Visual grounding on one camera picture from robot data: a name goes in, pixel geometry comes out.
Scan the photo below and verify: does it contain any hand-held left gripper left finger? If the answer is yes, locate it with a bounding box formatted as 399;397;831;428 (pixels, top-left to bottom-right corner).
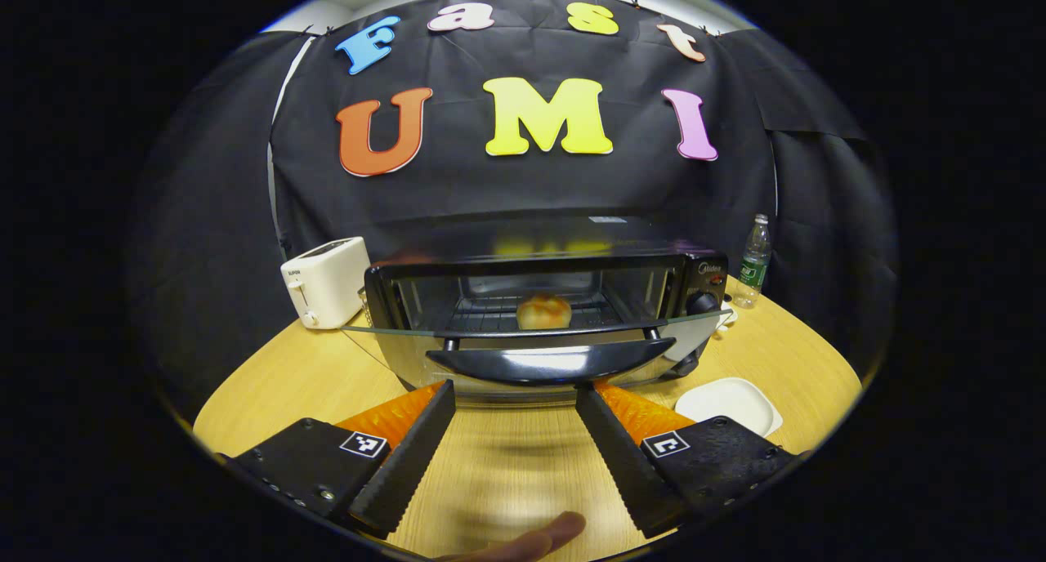
226;379;458;540

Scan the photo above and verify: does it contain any white square plate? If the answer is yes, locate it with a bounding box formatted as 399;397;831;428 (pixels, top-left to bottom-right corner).
674;377;784;439

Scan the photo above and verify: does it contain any black electric oven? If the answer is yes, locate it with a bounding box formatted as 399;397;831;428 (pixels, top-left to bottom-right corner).
342;215;732;408

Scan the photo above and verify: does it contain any clear plastic water bottle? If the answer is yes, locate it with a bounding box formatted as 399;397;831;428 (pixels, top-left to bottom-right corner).
733;213;771;310

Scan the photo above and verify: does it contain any white toaster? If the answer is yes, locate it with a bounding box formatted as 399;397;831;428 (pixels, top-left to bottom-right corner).
280;236;371;330

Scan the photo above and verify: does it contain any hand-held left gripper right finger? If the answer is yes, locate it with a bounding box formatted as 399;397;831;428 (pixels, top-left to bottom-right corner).
574;380;799;542

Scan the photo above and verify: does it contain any black backdrop cloth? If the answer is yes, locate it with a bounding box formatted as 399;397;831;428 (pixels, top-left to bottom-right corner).
131;0;900;399

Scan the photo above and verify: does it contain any golden bread bun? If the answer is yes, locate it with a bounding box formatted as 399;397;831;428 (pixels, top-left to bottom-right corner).
516;293;573;331

